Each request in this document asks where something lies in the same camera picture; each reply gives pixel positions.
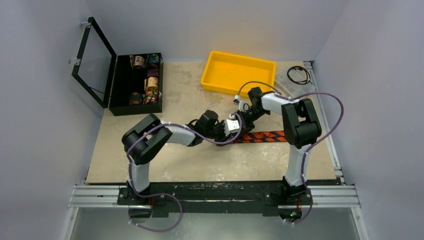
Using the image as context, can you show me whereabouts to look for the rolled tie colourful floral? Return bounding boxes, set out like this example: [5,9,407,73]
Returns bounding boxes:
[143,91,159,105]

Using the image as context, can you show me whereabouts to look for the clear plastic parts box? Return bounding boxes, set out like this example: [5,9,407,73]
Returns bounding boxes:
[275,65,316,97]

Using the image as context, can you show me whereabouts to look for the rolled tie beige patterned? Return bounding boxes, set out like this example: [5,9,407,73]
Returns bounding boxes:
[144,76,159,93]

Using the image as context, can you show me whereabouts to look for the rolled tie dark red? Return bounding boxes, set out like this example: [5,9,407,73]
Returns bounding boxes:
[128,92,144,106]

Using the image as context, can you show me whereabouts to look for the aluminium rail frame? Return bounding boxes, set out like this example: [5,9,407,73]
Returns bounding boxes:
[61,60,370,240]

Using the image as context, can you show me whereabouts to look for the black coiled cable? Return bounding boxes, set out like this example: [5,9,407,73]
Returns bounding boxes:
[286,65,312,86]

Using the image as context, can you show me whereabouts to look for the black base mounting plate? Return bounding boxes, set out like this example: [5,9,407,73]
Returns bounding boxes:
[117,180,312,220]

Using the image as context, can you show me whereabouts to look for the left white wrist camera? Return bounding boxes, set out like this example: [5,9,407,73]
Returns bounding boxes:
[223,113,241,136]

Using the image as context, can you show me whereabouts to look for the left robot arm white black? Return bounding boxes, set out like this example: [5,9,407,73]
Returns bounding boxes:
[121,110,232,205]

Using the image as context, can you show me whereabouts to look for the yellow plastic tray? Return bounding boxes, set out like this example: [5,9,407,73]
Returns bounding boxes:
[200,51,277,98]

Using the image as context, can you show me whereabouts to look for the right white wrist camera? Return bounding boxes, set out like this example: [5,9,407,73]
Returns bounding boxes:
[233,95,250,112]

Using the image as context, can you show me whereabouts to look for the rolled tie orange floral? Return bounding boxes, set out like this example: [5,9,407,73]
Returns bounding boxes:
[129,55,146,69]

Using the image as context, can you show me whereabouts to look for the orange navy striped tie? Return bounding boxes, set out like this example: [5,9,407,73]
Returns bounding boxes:
[232,130,287,144]

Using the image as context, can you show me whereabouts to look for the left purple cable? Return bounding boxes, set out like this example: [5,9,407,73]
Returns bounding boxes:
[127,112,244,233]

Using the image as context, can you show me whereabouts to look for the black tie storage box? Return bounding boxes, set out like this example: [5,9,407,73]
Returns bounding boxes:
[108,52,164,116]

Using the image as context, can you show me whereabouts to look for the black framed box lid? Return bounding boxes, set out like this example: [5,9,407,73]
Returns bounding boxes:
[71,16,118,109]

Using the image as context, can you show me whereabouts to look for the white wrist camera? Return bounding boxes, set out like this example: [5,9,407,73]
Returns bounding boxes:
[223,113,241,136]
[233,95,250,112]

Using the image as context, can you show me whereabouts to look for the rolled tie red navy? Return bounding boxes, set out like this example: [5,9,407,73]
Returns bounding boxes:
[146,68,160,78]

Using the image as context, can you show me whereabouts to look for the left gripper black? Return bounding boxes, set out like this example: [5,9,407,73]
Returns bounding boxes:
[203,120,233,147]

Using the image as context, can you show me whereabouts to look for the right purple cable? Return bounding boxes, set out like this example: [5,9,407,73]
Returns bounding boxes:
[234,81,345,226]

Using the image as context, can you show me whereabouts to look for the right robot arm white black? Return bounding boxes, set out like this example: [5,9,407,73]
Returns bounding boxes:
[233,87,322,204]

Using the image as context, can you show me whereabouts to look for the rolled tie dark blue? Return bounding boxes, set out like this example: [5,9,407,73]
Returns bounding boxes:
[145,53,161,69]

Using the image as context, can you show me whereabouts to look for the purple cable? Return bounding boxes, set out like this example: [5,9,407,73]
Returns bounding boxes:
[234,81,345,226]
[127,112,244,233]

